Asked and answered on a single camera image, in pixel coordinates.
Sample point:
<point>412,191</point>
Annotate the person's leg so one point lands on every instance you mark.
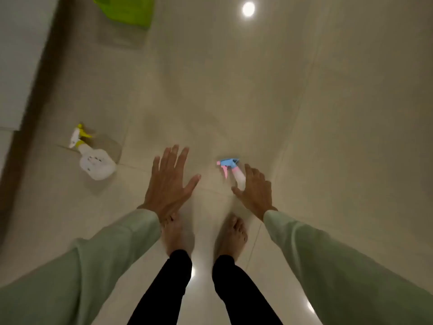
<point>169,287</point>
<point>236,287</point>

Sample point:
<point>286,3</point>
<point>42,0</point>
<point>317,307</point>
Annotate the blue pink trigger spray bottle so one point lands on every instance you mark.
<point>239,175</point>

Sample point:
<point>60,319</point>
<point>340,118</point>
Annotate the person's left leg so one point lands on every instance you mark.
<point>169,287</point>

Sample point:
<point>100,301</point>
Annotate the yellow trigger spray bottle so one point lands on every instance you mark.
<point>96,164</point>

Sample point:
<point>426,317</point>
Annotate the person's right hand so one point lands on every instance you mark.
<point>258,194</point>

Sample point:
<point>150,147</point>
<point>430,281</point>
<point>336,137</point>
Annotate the person's right leg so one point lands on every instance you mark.
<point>236,287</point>

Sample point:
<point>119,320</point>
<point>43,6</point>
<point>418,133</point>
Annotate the person's right forearm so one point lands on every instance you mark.
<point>338,274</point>

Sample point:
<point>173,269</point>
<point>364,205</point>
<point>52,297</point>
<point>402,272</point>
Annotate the person's left forearm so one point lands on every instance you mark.
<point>94,267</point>

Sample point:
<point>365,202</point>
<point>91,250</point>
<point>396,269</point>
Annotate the green plastic basket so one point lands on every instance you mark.
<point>128,10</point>

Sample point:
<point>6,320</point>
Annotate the person's left hand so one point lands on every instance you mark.
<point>167,189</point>

